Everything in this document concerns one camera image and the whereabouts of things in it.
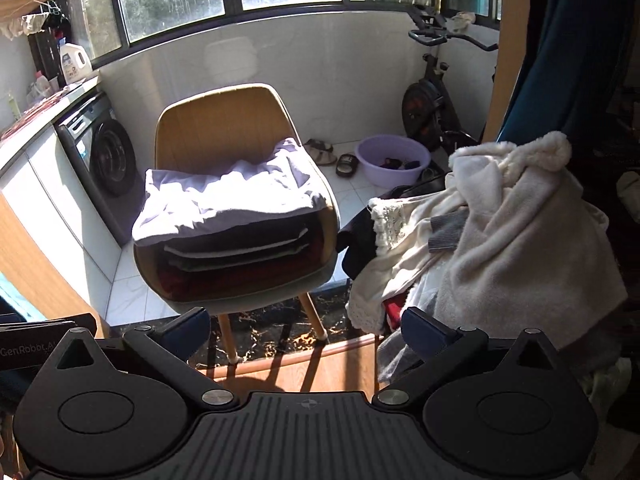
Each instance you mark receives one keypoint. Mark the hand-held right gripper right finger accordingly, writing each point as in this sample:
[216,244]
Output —
[425,335]

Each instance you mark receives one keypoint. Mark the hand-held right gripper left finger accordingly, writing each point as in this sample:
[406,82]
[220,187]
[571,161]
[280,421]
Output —
[185,330]

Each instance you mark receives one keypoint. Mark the lilac pajama top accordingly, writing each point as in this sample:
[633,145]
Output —
[225,195]

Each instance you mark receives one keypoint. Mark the stack of folded clothes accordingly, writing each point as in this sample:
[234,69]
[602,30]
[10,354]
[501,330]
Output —
[240,265]

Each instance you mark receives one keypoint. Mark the red garment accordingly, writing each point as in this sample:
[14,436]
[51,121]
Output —
[395,312]

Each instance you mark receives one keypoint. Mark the white lace-trimmed garment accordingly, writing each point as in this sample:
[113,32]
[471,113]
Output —
[400,260]

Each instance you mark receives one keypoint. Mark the cream fleece garment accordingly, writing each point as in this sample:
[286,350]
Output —
[525,235]

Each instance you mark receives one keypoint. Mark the white counter cabinet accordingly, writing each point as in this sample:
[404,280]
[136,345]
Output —
[50,200]

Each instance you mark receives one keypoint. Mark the purple plastic basin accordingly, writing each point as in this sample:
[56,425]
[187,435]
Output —
[395,167]

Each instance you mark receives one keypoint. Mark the black slipper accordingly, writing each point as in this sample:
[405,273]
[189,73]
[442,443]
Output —
[346,165]

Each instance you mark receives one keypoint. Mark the black washing machine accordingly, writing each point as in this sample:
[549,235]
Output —
[105,155]

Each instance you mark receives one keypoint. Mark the brown sandal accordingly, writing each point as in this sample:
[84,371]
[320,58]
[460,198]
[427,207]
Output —
[317,145]
[325,159]

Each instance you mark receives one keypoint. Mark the wooden chair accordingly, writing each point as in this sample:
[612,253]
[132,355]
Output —
[215,120]

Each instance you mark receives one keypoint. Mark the black exercise bike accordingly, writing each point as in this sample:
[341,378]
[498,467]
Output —
[430,110]

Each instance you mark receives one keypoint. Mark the white detergent bottle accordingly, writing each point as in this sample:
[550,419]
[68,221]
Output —
[75,65]

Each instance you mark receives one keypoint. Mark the teal curtain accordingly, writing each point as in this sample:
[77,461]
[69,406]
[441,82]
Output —
[560,50]

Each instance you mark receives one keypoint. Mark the hanging laundry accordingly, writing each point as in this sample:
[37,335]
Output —
[35,22]

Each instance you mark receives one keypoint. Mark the black framed window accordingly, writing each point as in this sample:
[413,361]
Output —
[235,7]

